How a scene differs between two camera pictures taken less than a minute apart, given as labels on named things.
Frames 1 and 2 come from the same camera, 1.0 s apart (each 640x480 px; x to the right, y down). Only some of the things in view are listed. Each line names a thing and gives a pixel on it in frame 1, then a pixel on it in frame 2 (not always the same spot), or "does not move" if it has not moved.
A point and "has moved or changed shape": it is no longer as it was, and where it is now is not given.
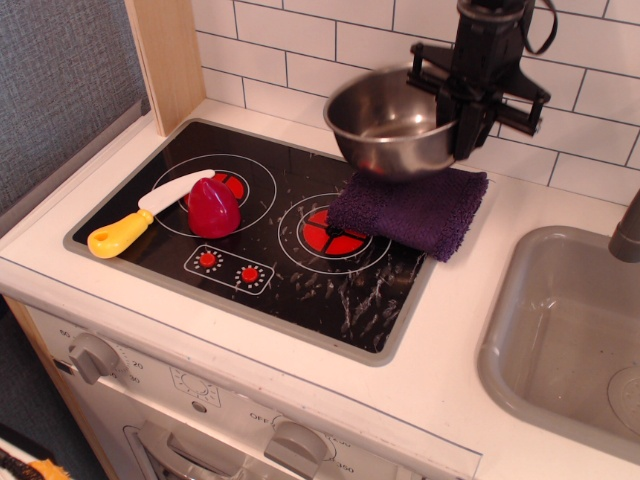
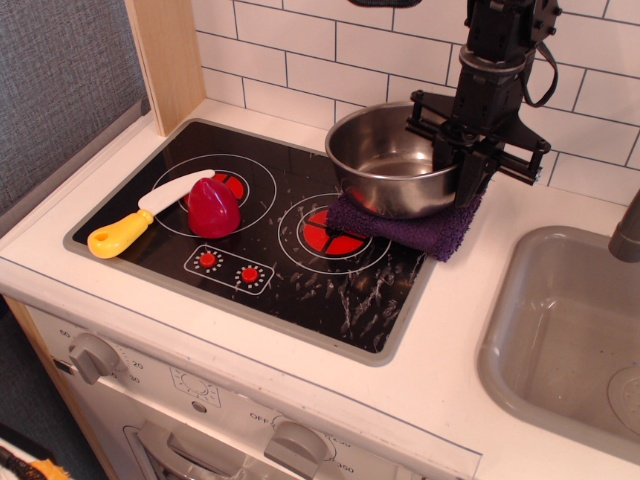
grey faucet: x=624 y=242 does not move
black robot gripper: x=485 y=62 -> x=484 y=120
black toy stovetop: x=284 y=265 does not move
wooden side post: x=166 y=43 does not move
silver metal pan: x=387 y=128 has moved or changed shape
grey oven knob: x=297 y=448 does not move
